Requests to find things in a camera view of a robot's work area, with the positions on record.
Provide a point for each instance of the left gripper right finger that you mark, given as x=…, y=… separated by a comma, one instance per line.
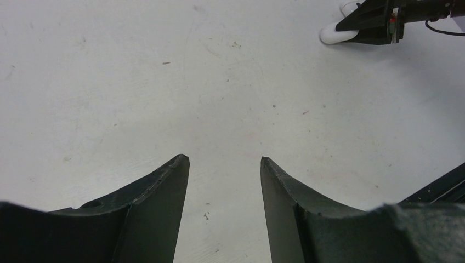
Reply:
x=306, y=226

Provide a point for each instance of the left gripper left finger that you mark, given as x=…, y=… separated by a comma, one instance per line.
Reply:
x=137, y=223

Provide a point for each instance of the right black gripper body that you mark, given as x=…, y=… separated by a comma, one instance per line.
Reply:
x=396, y=22

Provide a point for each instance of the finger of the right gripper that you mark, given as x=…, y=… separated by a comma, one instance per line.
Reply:
x=371, y=36
x=361, y=15

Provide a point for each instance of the white charging case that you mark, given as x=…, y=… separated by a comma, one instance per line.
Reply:
x=329, y=35

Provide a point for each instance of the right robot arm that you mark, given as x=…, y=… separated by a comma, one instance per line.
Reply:
x=431, y=11

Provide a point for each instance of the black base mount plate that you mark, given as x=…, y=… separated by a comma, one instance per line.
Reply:
x=449, y=188

